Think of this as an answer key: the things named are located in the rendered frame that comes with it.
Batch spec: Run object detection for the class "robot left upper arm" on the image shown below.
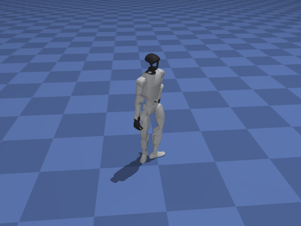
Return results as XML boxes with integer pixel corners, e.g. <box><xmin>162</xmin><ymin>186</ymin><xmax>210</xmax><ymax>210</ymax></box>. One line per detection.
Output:
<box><xmin>157</xmin><ymin>68</ymin><xmax>165</xmax><ymax>91</ymax></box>

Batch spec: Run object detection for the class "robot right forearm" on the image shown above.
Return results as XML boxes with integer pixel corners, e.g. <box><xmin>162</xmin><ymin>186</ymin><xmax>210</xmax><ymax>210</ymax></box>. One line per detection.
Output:
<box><xmin>134</xmin><ymin>98</ymin><xmax>142</xmax><ymax>120</ymax></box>

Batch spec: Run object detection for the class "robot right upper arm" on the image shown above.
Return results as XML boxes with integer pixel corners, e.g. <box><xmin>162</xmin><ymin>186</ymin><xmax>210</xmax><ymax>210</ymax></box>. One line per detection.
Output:
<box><xmin>135</xmin><ymin>76</ymin><xmax>147</xmax><ymax>104</ymax></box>

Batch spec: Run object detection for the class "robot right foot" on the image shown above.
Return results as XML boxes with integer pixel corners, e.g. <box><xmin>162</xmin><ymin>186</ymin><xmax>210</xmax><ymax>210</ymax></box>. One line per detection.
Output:
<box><xmin>140</xmin><ymin>151</ymin><xmax>148</xmax><ymax>163</ymax></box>

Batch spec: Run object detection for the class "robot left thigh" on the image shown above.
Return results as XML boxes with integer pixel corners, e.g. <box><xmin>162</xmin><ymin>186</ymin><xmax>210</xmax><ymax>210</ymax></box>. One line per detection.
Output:
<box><xmin>153</xmin><ymin>102</ymin><xmax>165</xmax><ymax>136</ymax></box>

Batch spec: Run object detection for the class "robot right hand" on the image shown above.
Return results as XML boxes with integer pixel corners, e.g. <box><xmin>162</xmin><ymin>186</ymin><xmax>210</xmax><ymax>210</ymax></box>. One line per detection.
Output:
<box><xmin>134</xmin><ymin>116</ymin><xmax>143</xmax><ymax>130</ymax></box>

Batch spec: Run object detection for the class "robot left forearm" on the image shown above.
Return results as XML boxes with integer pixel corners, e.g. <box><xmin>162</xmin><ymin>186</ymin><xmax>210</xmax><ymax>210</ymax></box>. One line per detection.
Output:
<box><xmin>155</xmin><ymin>91</ymin><xmax>162</xmax><ymax>102</ymax></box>

